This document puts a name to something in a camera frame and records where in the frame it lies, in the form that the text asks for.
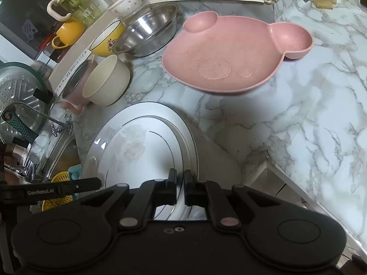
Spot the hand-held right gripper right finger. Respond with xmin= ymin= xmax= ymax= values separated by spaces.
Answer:
xmin=185 ymin=170 xmax=284 ymax=231

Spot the cream bowl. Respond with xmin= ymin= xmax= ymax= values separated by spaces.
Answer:
xmin=82 ymin=54 xmax=131 ymax=107

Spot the large steel bowl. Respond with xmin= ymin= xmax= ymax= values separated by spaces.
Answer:
xmin=113 ymin=2 xmax=179 ymax=57

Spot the light blue plastic item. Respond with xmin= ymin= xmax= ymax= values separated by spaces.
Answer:
xmin=68 ymin=163 xmax=83 ymax=181

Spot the yellow mug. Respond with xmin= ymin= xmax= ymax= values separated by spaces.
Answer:
xmin=51 ymin=20 xmax=85 ymax=49

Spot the pink bear-shaped plate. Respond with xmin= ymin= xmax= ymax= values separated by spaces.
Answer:
xmin=162 ymin=11 xmax=314 ymax=95

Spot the green textured handle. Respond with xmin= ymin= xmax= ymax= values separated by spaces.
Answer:
xmin=1 ymin=110 xmax=39 ymax=144

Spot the green glass jar with handle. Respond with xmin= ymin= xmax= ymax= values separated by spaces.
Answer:
xmin=46 ymin=0 xmax=103 ymax=27

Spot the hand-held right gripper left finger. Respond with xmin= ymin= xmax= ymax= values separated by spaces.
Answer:
xmin=80 ymin=168 xmax=177 ymax=231

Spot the steel steamer pan with lid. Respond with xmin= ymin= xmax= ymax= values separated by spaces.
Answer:
xmin=0 ymin=61 xmax=55 ymax=144

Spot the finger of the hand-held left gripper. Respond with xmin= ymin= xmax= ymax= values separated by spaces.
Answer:
xmin=69 ymin=177 xmax=103 ymax=194

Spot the small steel bowl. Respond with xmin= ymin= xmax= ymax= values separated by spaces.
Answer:
xmin=61 ymin=55 xmax=98 ymax=115

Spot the chrome sink tap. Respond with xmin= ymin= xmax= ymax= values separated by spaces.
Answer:
xmin=4 ymin=154 xmax=44 ymax=183

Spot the white plate with black line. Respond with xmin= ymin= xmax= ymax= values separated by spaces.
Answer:
xmin=172 ymin=110 xmax=199 ymax=221
xmin=81 ymin=102 xmax=192 ymax=221

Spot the steel sink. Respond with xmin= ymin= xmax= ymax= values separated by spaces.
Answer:
xmin=47 ymin=134 xmax=84 ymax=184

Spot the white cabinet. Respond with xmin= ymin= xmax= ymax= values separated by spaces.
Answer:
xmin=249 ymin=160 xmax=367 ymax=265

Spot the yellow bowl with cartoon print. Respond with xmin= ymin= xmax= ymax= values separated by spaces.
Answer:
xmin=89 ymin=19 xmax=126 ymax=57

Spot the yellow colander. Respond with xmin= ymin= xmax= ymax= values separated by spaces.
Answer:
xmin=42 ymin=171 xmax=75 ymax=212

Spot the chrome faucet pipe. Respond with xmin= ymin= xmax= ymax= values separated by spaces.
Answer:
xmin=1 ymin=102 xmax=74 ymax=134

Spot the white pink patterned bowl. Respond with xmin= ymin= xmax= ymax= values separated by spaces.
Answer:
xmin=108 ymin=0 xmax=142 ymax=17

